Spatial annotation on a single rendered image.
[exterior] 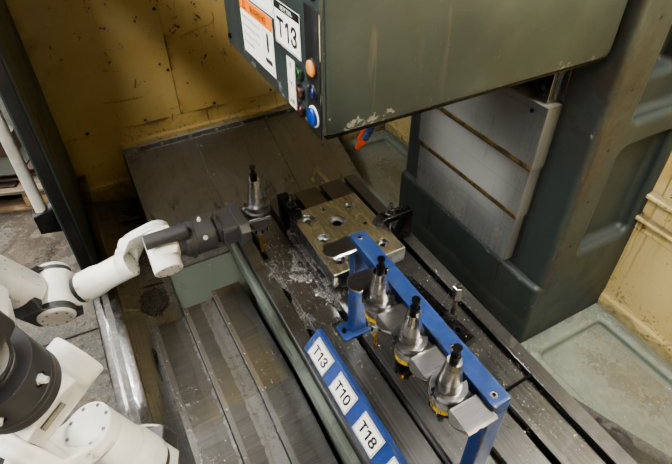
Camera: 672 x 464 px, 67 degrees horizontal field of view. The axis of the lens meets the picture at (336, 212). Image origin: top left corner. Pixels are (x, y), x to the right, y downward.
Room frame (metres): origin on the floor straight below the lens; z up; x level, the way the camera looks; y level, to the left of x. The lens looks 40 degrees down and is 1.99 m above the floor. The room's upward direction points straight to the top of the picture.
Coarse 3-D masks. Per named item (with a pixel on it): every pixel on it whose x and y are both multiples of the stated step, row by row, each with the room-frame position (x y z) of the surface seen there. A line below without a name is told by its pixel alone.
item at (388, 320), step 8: (400, 304) 0.65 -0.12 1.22; (384, 312) 0.63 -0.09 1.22; (392, 312) 0.63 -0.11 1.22; (400, 312) 0.63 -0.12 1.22; (376, 320) 0.61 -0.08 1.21; (384, 320) 0.61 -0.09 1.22; (392, 320) 0.61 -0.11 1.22; (400, 320) 0.61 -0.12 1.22; (384, 328) 0.59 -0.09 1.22; (392, 328) 0.59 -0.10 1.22
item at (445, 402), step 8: (440, 368) 0.50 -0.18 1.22; (432, 376) 0.48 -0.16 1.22; (432, 384) 0.47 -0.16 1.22; (464, 384) 0.47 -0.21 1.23; (432, 392) 0.46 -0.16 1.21; (440, 392) 0.45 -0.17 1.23; (464, 392) 0.45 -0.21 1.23; (440, 400) 0.44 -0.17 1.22; (448, 400) 0.44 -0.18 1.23; (456, 400) 0.44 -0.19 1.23
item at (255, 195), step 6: (258, 180) 0.95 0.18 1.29; (252, 186) 0.95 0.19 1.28; (258, 186) 0.95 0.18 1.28; (252, 192) 0.94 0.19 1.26; (258, 192) 0.95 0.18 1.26; (252, 198) 0.94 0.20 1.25; (258, 198) 0.94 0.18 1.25; (264, 198) 0.96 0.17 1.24; (252, 204) 0.94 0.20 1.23; (258, 204) 0.94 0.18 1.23
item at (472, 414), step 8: (464, 400) 0.44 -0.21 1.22; (472, 400) 0.44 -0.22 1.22; (480, 400) 0.44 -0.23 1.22; (448, 408) 0.43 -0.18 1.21; (456, 408) 0.43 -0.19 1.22; (464, 408) 0.43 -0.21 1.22; (472, 408) 0.43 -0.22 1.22; (480, 408) 0.43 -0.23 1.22; (488, 408) 0.43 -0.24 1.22; (448, 416) 0.42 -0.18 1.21; (456, 416) 0.42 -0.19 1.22; (464, 416) 0.42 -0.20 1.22; (472, 416) 0.42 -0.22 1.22; (480, 416) 0.41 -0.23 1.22; (488, 416) 0.41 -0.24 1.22; (496, 416) 0.42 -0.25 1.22; (456, 424) 0.40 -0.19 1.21; (464, 424) 0.40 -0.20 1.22; (472, 424) 0.40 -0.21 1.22; (480, 424) 0.40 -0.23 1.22; (488, 424) 0.40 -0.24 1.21; (464, 432) 0.39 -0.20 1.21; (472, 432) 0.39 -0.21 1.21
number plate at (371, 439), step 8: (368, 416) 0.56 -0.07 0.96; (360, 424) 0.55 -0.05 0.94; (368, 424) 0.54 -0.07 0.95; (360, 432) 0.54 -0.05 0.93; (368, 432) 0.53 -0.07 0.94; (376, 432) 0.52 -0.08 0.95; (360, 440) 0.52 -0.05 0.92; (368, 440) 0.52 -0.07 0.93; (376, 440) 0.51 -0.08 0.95; (384, 440) 0.50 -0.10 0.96; (368, 448) 0.50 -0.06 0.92; (376, 448) 0.50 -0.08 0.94
